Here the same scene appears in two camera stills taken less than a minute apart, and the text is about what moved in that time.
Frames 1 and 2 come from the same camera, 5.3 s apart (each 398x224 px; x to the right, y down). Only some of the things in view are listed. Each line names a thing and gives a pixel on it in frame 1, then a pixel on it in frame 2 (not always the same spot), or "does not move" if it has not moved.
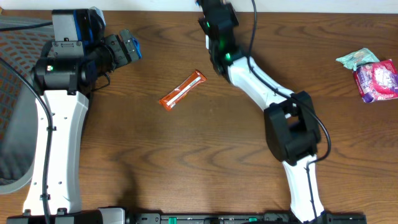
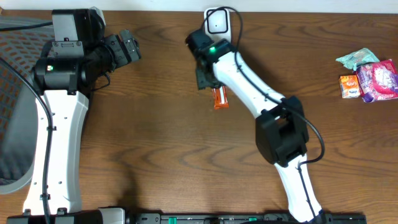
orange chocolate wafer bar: x=196 y=79 → x=221 y=98
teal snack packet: x=362 y=56 does not move
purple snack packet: x=377 y=81 does not move
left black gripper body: x=118 y=51 does not move
